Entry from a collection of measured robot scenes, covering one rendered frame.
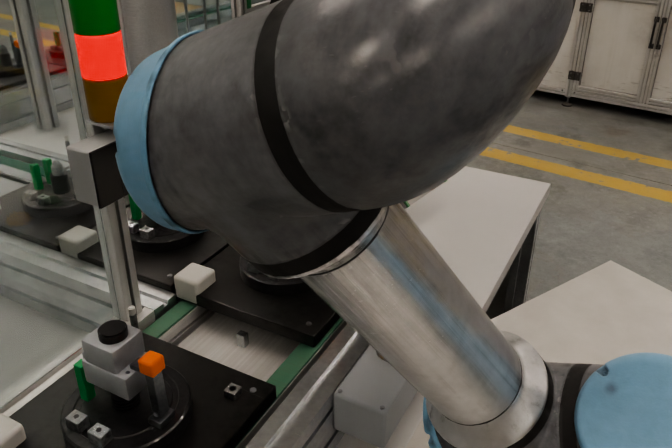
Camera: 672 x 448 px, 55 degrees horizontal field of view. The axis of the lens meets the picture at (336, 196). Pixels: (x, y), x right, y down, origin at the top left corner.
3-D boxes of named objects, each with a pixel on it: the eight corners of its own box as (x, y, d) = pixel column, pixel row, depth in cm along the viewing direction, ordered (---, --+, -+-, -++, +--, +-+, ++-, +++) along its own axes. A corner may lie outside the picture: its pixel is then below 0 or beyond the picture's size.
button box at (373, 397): (443, 348, 94) (446, 314, 91) (383, 450, 77) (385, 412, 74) (398, 333, 97) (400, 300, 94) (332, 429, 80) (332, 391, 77)
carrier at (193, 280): (387, 262, 105) (390, 194, 99) (314, 348, 86) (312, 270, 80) (264, 227, 115) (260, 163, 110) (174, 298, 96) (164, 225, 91)
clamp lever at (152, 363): (174, 409, 70) (164, 354, 66) (162, 422, 68) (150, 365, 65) (149, 399, 71) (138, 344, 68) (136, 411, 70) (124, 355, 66)
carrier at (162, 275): (262, 227, 115) (258, 163, 110) (172, 297, 96) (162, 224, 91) (159, 198, 126) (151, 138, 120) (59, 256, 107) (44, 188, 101)
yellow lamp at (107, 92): (142, 113, 77) (136, 73, 75) (111, 126, 73) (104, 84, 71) (111, 106, 79) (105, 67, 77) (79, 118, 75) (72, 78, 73)
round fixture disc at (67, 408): (217, 397, 75) (215, 384, 74) (130, 487, 64) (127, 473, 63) (128, 359, 81) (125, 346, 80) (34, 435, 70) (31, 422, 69)
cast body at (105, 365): (158, 376, 71) (150, 325, 68) (129, 402, 67) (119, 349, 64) (102, 352, 74) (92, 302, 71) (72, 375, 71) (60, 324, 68)
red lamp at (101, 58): (136, 72, 75) (130, 29, 73) (104, 83, 71) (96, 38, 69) (105, 66, 77) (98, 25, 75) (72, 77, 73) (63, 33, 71)
